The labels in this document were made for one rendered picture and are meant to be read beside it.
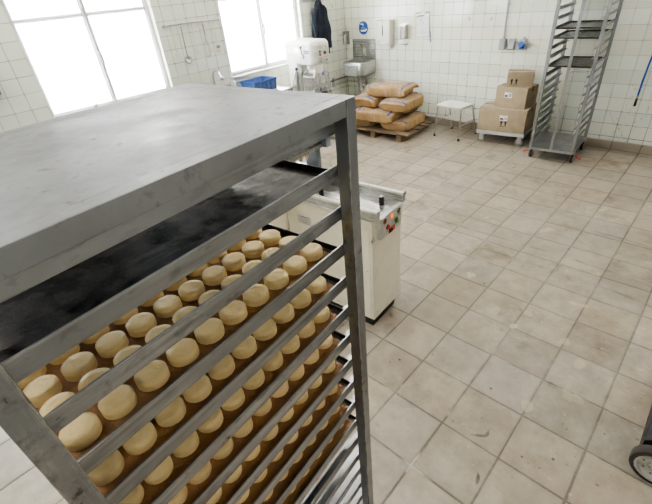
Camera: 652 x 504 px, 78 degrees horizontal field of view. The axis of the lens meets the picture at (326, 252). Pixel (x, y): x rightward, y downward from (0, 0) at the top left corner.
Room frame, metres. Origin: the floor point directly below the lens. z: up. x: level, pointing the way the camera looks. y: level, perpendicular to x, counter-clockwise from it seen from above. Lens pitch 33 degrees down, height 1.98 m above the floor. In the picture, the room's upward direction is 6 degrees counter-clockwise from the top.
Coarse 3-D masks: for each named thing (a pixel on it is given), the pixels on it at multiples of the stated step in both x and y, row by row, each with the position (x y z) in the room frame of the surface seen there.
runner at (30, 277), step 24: (312, 144) 0.69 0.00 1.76; (240, 168) 0.56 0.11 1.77; (264, 168) 0.60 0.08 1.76; (192, 192) 0.50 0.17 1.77; (216, 192) 0.53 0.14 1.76; (144, 216) 0.44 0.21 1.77; (168, 216) 0.47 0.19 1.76; (96, 240) 0.40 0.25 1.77; (120, 240) 0.42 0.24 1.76; (48, 264) 0.36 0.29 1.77; (72, 264) 0.37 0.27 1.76; (0, 288) 0.32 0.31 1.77; (24, 288) 0.34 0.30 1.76
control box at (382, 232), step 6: (396, 204) 2.19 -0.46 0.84; (390, 210) 2.12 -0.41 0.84; (396, 210) 2.15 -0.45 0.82; (384, 216) 2.06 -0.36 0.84; (390, 216) 2.10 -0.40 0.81; (396, 216) 2.15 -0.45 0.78; (378, 222) 2.03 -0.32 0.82; (390, 222) 2.10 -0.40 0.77; (396, 222) 2.15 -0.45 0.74; (378, 228) 2.03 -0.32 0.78; (384, 228) 2.05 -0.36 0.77; (378, 234) 2.03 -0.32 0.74; (384, 234) 2.05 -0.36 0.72
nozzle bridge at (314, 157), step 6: (318, 144) 2.83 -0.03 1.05; (324, 144) 2.83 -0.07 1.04; (330, 144) 2.86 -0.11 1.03; (306, 150) 2.73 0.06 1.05; (312, 150) 2.76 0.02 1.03; (318, 150) 2.91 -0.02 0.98; (294, 156) 2.63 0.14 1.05; (300, 156) 2.66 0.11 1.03; (312, 156) 2.93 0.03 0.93; (318, 156) 2.91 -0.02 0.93; (306, 162) 2.98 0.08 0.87; (312, 162) 2.94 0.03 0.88; (318, 162) 2.90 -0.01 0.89
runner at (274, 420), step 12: (348, 336) 0.74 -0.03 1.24; (336, 348) 0.70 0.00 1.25; (324, 360) 0.66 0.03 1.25; (312, 384) 0.62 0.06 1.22; (300, 396) 0.59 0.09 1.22; (288, 408) 0.56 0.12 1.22; (276, 420) 0.53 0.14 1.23; (264, 432) 0.50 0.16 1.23; (252, 444) 0.48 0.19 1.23; (240, 456) 0.45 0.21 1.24; (228, 468) 0.43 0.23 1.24; (216, 480) 0.41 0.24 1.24; (204, 492) 0.39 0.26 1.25
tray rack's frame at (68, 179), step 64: (64, 128) 0.73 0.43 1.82; (128, 128) 0.68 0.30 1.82; (192, 128) 0.64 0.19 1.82; (256, 128) 0.60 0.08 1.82; (320, 128) 0.66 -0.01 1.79; (0, 192) 0.45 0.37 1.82; (64, 192) 0.43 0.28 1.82; (128, 192) 0.41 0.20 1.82; (0, 256) 0.31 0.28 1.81; (0, 384) 0.27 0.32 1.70; (64, 448) 0.28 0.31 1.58
